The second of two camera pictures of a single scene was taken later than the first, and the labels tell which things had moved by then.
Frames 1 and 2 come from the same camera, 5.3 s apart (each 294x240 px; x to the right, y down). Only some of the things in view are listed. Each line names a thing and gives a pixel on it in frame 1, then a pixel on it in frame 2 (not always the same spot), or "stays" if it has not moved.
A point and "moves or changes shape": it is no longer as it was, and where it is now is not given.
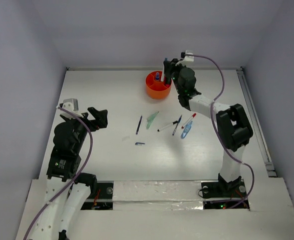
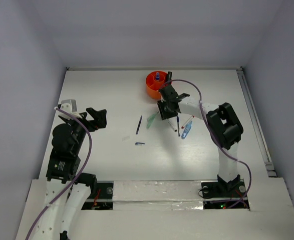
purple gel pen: (138, 125) stays
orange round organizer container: (156, 89) stays
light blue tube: (186, 130) stays
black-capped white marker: (176, 122) moves or changes shape
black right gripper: (171, 65) → (165, 114)
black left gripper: (100, 117) stays
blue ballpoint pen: (176, 127) moves or changes shape
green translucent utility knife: (150, 120) stays
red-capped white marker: (193, 116) stays
